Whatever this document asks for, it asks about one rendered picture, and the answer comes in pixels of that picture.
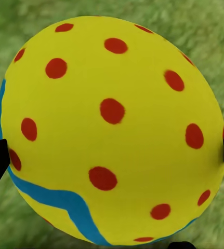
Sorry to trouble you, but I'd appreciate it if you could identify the easter egg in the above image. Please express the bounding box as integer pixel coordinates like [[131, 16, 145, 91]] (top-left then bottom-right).
[[0, 16, 224, 246]]

